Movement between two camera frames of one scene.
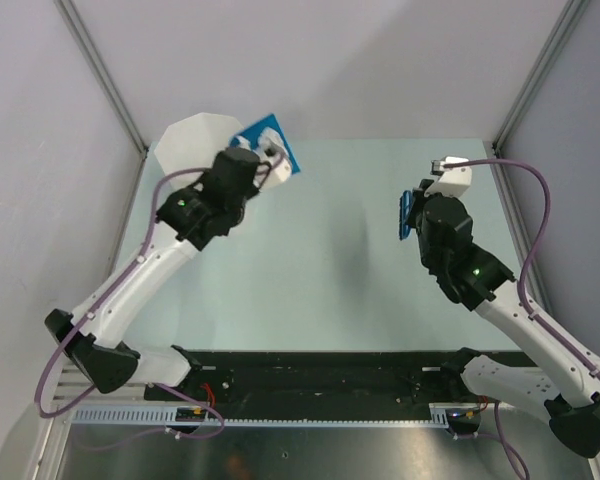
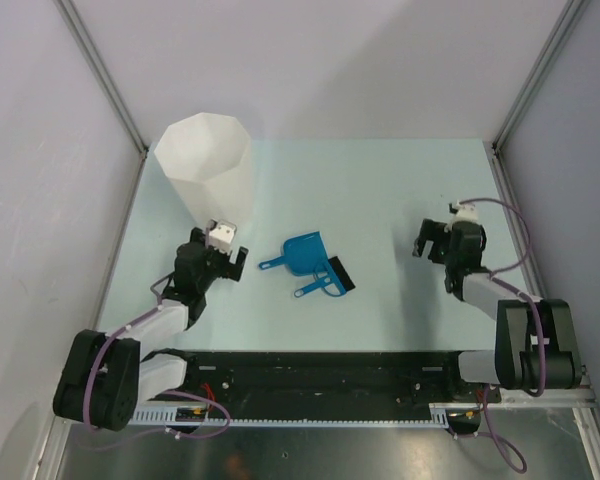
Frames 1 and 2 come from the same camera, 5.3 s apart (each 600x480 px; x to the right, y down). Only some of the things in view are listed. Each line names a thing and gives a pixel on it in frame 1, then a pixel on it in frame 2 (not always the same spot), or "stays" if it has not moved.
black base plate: [328, 382] stays
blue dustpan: [273, 124] → [301, 254]
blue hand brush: [405, 202] → [332, 277]
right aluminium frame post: [552, 53] stays
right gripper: [419, 199] → [431, 231]
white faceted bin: [190, 142] stays
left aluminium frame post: [77, 25] stays
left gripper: [252, 191] → [234, 269]
